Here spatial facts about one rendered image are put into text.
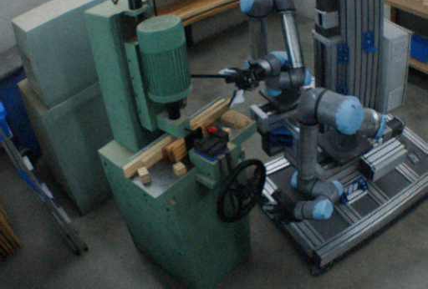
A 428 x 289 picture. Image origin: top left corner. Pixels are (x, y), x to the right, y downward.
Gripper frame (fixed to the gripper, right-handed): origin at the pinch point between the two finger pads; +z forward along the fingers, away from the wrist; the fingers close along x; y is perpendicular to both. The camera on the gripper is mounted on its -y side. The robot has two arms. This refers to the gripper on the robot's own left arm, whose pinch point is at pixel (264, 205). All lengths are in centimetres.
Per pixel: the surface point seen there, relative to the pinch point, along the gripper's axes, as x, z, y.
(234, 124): 15.7, 14.1, -32.4
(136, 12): -9, 3, -94
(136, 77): -13, 19, -71
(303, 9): 335, 197, -46
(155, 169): -24.1, 22.0, -34.8
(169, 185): -27.1, 11.7, -28.7
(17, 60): -19, 177, -132
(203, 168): -12.4, 7.2, -27.5
